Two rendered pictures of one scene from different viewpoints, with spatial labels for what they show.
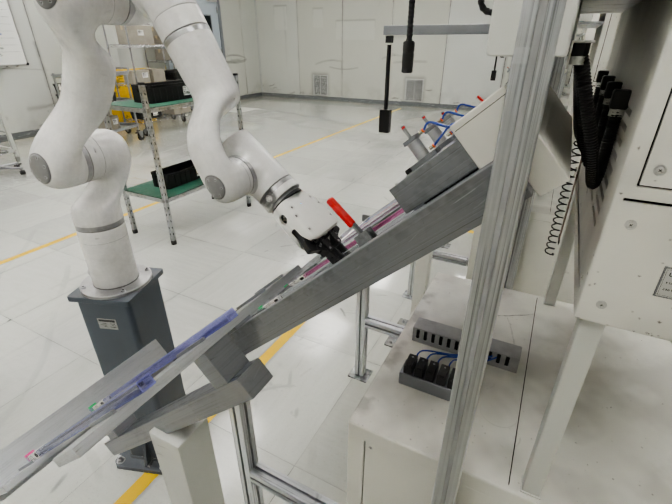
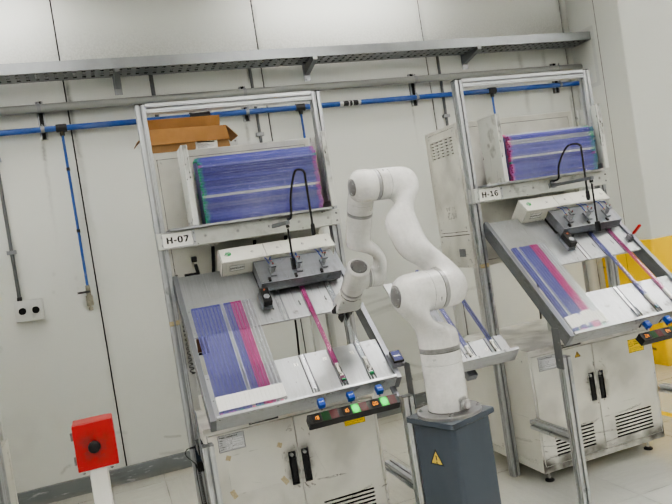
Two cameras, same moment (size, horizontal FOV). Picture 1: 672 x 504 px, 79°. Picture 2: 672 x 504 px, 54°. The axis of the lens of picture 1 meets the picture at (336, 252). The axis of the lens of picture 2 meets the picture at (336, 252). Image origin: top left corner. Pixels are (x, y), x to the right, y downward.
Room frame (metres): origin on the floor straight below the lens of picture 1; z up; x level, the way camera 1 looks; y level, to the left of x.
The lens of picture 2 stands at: (2.60, 1.78, 1.27)
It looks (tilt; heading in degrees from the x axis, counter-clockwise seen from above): 1 degrees down; 223
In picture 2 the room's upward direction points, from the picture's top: 9 degrees counter-clockwise
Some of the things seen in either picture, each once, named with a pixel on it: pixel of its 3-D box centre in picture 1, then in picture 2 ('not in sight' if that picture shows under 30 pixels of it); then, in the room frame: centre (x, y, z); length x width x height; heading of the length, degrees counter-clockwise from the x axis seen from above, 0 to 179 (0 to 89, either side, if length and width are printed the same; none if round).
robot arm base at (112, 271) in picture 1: (109, 253); (444, 380); (1.01, 0.64, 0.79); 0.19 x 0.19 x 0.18
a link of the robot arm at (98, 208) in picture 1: (98, 177); (424, 311); (1.04, 0.63, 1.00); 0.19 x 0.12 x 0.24; 156
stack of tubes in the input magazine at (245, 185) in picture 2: not in sight; (258, 184); (0.75, -0.34, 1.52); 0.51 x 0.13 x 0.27; 152
